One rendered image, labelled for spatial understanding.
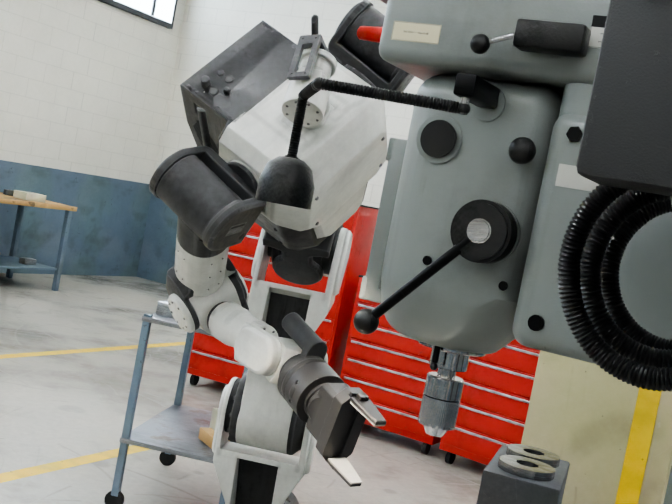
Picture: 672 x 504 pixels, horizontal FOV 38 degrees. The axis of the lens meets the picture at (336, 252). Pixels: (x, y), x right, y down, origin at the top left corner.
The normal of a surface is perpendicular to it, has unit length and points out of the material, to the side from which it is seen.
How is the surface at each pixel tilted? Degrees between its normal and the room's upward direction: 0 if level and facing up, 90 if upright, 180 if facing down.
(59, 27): 90
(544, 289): 90
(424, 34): 90
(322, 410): 92
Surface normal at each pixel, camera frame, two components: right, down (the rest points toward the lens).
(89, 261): 0.87, 0.19
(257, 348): -0.77, -0.18
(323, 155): 0.53, 0.06
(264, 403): -0.07, -0.13
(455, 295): -0.49, 0.27
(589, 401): -0.45, -0.04
